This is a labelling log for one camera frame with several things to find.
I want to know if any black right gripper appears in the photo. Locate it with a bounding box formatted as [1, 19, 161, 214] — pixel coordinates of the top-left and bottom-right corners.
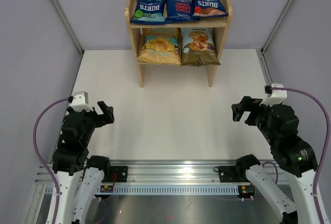
[232, 95, 279, 145]

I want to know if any light blue cassava chips bag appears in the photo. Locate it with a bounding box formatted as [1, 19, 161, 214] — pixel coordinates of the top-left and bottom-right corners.
[181, 27, 220, 67]

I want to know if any tan kettle chips bag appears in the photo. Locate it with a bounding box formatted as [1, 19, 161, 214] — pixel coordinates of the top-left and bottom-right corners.
[137, 28, 182, 66]

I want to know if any blue spicy chilli bag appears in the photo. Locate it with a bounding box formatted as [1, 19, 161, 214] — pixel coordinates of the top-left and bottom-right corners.
[193, 0, 228, 18]
[165, 0, 200, 23]

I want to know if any blue sea salt vinegar bag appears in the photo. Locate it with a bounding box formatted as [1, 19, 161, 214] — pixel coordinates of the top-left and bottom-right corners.
[130, 0, 166, 25]

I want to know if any blue spicy chilli bag front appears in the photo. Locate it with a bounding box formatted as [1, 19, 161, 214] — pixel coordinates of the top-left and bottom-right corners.
[165, 0, 200, 23]

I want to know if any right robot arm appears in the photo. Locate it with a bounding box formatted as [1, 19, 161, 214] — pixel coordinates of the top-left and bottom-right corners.
[231, 96, 330, 223]

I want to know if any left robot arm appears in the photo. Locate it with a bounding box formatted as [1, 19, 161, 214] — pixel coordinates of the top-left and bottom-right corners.
[47, 101, 114, 223]

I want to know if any wooden two-tier shelf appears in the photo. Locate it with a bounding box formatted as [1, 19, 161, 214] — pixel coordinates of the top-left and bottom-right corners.
[125, 0, 233, 87]

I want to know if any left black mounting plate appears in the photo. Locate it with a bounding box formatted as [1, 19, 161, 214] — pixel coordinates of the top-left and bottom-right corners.
[101, 166, 128, 183]

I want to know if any black mounting plate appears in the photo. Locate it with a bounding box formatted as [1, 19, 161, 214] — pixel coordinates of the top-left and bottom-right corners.
[101, 166, 128, 183]
[214, 166, 251, 184]

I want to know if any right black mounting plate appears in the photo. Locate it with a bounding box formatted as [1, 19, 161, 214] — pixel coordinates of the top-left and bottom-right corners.
[214, 166, 251, 184]

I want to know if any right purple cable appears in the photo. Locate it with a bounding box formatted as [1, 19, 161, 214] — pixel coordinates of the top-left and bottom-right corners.
[278, 87, 331, 224]

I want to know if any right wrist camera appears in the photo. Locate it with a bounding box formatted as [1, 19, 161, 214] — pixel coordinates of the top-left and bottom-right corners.
[261, 83, 288, 106]

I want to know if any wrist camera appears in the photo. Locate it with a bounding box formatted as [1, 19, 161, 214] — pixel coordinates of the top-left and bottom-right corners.
[261, 83, 288, 106]
[69, 91, 94, 112]

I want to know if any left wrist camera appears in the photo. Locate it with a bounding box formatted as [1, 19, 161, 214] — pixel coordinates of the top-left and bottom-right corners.
[69, 91, 94, 112]

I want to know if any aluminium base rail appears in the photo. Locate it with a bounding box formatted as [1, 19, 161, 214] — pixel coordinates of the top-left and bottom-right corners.
[35, 159, 315, 185]

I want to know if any white slotted cable duct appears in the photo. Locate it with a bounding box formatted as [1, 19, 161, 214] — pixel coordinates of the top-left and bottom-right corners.
[45, 184, 240, 196]

